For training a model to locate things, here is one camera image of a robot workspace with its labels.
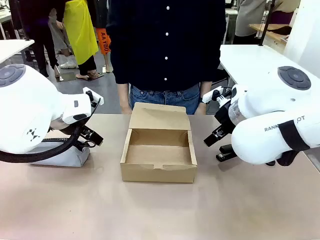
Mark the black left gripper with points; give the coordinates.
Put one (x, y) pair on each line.
(80, 126)

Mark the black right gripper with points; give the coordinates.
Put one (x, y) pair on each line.
(225, 117)

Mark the black stapler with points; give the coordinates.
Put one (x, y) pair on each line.
(225, 155)

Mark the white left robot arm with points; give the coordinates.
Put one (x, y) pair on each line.
(25, 112)

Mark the person's left forearm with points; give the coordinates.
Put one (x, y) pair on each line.
(205, 90)

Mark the person's right forearm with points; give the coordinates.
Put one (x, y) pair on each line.
(123, 92)

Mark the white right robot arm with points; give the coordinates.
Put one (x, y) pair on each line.
(262, 145)

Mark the brown open cardboard box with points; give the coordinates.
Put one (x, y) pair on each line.
(155, 175)

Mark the person's left hand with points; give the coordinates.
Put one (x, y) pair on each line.
(202, 108)

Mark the person's right hand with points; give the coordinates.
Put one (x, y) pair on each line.
(125, 108)

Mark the grey zipper pencil case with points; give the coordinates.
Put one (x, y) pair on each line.
(65, 158)

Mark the black wrist watch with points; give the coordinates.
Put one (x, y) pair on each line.
(200, 100)

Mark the large white table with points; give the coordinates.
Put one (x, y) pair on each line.
(250, 62)

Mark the person in beige trousers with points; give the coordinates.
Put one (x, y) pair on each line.
(61, 42)

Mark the person in yellow apron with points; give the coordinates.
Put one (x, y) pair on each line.
(81, 32)

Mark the person in dark shirt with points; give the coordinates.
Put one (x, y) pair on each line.
(165, 45)

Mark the person in dark clothes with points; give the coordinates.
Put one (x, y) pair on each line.
(40, 30)

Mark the white table with metal leg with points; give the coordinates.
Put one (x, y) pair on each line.
(12, 48)

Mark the wooden table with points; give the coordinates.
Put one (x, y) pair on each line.
(272, 32)

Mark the person in grey coat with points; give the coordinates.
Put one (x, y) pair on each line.
(248, 20)

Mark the black pole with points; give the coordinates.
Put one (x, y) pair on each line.
(265, 22)

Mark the white panel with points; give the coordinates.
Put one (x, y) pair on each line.
(305, 32)

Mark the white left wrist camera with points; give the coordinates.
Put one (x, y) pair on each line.
(96, 95)

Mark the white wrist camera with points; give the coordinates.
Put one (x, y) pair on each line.
(210, 96)
(96, 95)

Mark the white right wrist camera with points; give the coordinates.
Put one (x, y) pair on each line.
(210, 96)

